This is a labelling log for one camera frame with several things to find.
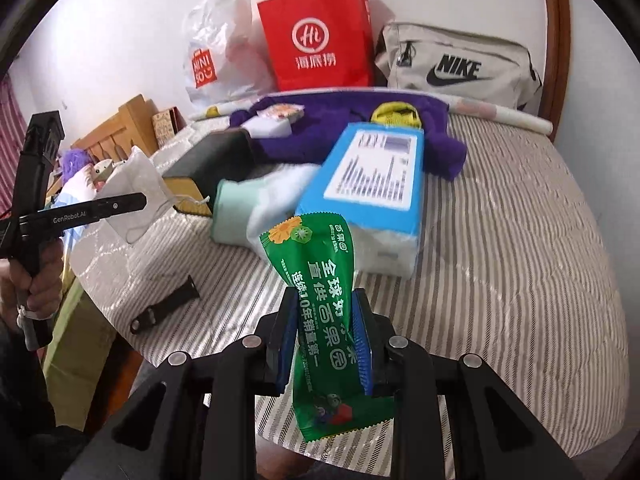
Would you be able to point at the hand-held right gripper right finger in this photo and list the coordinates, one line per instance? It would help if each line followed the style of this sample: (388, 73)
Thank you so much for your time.
(364, 355)

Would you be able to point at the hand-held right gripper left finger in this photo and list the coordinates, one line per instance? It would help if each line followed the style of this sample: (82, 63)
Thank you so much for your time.
(286, 355)

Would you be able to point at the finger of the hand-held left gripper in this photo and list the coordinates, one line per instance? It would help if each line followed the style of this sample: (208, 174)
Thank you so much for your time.
(122, 204)

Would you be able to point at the green snack packet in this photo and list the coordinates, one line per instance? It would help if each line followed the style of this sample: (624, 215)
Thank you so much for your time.
(320, 280)

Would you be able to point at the person's left hand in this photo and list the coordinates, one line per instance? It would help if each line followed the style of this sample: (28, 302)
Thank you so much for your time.
(47, 290)

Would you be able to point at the light blue cloth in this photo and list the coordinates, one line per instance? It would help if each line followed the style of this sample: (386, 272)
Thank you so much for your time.
(70, 195)

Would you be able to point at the purple plush toy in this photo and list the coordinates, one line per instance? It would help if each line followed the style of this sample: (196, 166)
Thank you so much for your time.
(75, 162)

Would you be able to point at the wooden furniture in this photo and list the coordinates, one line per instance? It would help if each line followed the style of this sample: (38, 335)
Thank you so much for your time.
(120, 130)

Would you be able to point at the patterned cardboard box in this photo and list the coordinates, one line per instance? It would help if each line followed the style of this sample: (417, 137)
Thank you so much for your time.
(167, 127)

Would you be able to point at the black rectangular box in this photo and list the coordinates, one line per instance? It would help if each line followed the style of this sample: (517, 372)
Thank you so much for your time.
(210, 165)

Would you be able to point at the green cloth sheet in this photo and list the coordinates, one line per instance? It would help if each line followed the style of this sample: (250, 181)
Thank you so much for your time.
(75, 340)

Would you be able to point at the striped pink curtain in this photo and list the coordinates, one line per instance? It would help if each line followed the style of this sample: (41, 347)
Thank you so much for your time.
(12, 130)

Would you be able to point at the mint green cloth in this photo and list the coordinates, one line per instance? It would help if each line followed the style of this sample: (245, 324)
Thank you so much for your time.
(235, 215)

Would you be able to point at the white tissue packet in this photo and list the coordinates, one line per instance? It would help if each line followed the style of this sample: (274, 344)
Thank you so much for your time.
(267, 127)

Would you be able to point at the white fluffy cloth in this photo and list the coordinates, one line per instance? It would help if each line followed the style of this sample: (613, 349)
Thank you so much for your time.
(287, 187)

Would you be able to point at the striped mattress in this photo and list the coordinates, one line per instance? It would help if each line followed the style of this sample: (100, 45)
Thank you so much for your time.
(500, 260)

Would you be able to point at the blue tissue pack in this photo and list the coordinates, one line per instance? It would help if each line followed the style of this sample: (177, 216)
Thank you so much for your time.
(370, 185)

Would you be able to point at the white plastic shopping bag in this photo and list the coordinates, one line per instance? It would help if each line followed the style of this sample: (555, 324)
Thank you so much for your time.
(225, 55)

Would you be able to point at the small orange snack packet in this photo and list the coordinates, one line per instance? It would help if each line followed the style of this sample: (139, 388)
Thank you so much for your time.
(281, 111)

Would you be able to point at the purple towel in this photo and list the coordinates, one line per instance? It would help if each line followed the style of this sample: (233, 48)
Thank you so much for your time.
(310, 140)

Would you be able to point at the yellow round packet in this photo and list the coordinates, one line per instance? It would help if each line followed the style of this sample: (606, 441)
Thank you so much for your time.
(397, 115)

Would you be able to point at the red paper bag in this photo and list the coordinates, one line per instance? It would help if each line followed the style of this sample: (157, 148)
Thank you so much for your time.
(315, 45)

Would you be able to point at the grey waist bag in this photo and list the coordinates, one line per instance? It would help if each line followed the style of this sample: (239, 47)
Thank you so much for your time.
(450, 70)

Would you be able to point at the wooden bed frame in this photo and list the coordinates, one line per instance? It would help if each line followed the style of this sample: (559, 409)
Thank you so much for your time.
(555, 60)

